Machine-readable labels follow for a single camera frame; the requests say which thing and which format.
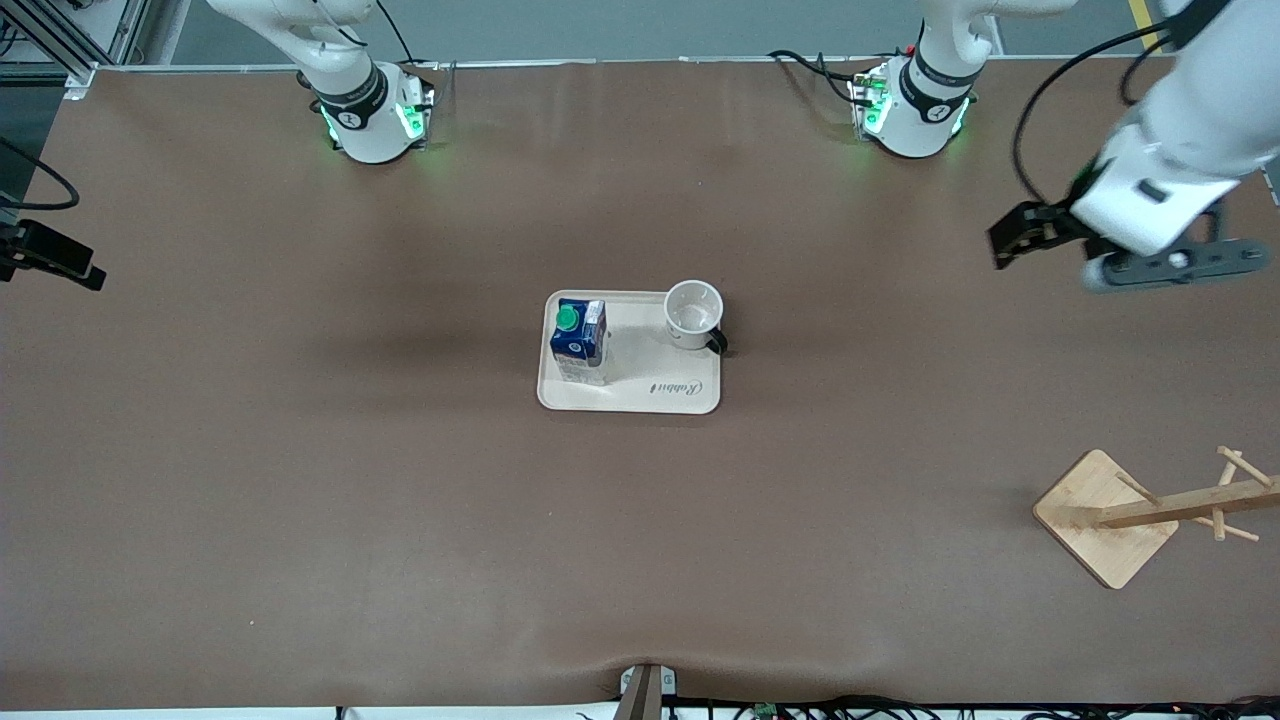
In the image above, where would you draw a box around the white cup black handle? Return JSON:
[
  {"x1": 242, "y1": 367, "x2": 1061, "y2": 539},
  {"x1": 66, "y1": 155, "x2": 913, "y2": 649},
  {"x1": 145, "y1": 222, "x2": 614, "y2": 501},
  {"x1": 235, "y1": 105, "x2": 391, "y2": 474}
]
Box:
[{"x1": 664, "y1": 280, "x2": 730, "y2": 357}]

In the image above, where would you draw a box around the blue milk carton green cap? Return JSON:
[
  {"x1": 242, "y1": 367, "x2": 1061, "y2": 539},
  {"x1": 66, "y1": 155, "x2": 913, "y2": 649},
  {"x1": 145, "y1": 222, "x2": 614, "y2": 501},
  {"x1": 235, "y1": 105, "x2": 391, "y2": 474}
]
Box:
[{"x1": 549, "y1": 298, "x2": 610, "y2": 387}]

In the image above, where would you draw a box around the wooden cup hanging rack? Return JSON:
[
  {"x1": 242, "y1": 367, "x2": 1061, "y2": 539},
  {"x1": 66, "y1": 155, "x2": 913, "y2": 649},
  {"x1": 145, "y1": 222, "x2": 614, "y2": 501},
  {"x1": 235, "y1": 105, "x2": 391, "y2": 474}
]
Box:
[{"x1": 1033, "y1": 446, "x2": 1280, "y2": 590}]

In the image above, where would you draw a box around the beige rectangular serving tray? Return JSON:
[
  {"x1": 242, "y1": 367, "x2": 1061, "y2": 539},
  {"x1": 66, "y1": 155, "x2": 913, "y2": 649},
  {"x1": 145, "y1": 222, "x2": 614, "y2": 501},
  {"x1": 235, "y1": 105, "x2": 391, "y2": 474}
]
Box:
[{"x1": 537, "y1": 290, "x2": 722, "y2": 415}]

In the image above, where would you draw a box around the black looped cable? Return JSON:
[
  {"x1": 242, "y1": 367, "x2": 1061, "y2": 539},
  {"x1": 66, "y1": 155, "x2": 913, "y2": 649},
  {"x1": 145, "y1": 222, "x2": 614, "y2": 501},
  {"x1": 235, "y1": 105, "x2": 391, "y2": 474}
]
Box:
[{"x1": 0, "y1": 135, "x2": 80, "y2": 212}]

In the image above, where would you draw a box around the long black arm cable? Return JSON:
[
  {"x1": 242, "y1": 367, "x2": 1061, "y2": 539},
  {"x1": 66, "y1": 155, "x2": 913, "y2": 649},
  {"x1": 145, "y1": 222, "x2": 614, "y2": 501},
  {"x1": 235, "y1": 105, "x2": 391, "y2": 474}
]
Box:
[{"x1": 1012, "y1": 20, "x2": 1201, "y2": 206}]

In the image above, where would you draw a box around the short black arm cable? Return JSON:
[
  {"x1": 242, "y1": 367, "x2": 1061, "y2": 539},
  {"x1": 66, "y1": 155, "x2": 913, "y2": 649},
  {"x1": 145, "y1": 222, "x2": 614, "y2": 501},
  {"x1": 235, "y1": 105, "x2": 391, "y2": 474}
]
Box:
[{"x1": 1119, "y1": 38, "x2": 1169, "y2": 107}]

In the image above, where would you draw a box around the aluminium frame profile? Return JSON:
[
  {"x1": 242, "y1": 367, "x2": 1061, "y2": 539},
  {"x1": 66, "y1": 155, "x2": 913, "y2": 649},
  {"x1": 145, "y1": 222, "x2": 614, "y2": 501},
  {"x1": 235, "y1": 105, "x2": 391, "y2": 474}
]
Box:
[{"x1": 0, "y1": 0, "x2": 153, "y2": 101}]

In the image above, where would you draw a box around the black cable at arm base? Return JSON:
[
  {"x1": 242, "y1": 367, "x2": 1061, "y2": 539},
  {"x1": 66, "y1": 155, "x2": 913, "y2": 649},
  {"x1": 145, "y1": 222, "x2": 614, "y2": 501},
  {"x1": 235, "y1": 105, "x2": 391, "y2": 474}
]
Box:
[
  {"x1": 767, "y1": 49, "x2": 863, "y2": 103},
  {"x1": 372, "y1": 0, "x2": 419, "y2": 69}
]

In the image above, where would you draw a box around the grey metal table bracket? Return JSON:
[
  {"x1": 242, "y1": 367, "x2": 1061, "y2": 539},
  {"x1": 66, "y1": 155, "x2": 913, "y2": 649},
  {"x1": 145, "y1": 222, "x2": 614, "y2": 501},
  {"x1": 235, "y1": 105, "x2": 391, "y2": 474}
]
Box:
[{"x1": 619, "y1": 663, "x2": 679, "y2": 720}]

